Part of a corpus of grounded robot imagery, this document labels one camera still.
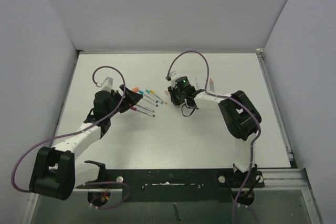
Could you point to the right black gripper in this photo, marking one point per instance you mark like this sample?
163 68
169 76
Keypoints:
172 92

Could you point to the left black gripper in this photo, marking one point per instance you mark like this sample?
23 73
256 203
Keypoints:
130 98

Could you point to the yellow capped pen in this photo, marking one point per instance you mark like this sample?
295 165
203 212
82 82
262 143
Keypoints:
157 96

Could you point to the orange capped fat marker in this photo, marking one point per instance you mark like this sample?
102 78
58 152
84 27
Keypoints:
211 86

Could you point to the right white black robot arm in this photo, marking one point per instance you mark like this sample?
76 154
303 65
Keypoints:
240 116

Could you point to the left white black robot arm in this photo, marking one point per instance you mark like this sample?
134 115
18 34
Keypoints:
55 173

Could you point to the green capped pen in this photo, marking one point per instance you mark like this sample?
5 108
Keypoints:
145 108

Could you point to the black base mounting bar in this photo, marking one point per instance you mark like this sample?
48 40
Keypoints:
175 185

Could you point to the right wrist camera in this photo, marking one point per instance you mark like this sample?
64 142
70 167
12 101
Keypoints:
172 75

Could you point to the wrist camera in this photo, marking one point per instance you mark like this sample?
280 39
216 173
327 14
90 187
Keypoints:
172 75
106 84

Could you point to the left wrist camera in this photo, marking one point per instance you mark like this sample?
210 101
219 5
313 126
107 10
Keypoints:
106 84

